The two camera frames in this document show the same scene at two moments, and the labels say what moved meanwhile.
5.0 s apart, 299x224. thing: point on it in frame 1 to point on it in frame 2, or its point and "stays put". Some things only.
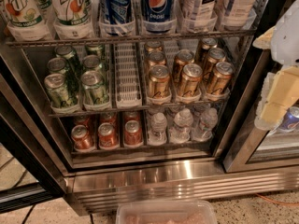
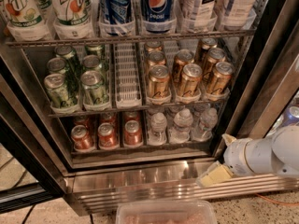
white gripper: (286, 42) to (235, 157)
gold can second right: (215, 56) stays put
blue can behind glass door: (291, 118) stays put
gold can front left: (159, 81) stays put
